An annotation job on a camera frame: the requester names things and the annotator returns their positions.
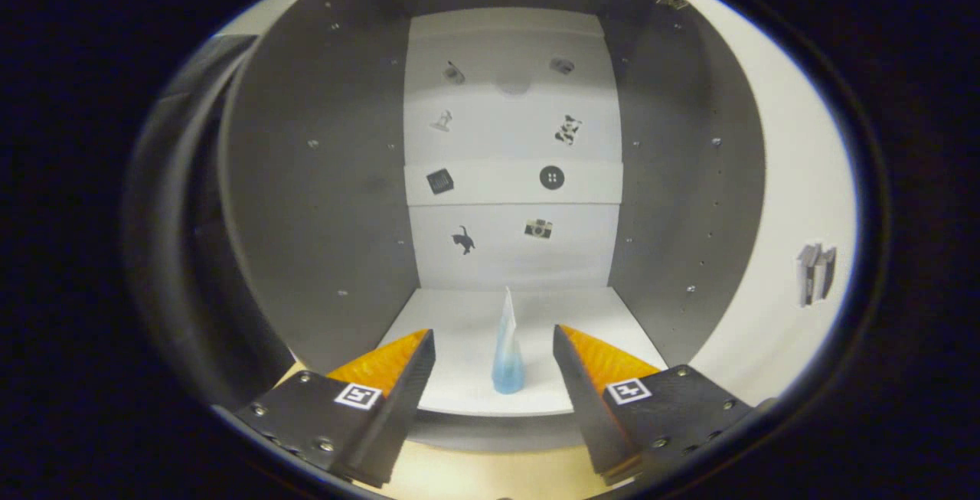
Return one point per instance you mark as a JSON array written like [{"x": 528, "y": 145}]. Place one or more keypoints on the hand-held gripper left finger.
[{"x": 402, "y": 408}]

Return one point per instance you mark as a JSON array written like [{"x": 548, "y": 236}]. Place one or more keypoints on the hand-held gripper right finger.
[{"x": 586, "y": 408}]

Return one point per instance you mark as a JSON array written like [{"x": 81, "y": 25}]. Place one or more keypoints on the small blue white pouch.
[{"x": 507, "y": 370}]

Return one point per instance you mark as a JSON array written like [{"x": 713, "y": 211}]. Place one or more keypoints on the grey cabinet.
[{"x": 321, "y": 178}]

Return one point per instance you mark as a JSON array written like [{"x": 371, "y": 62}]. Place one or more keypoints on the black backdrop cloth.
[{"x": 176, "y": 255}]

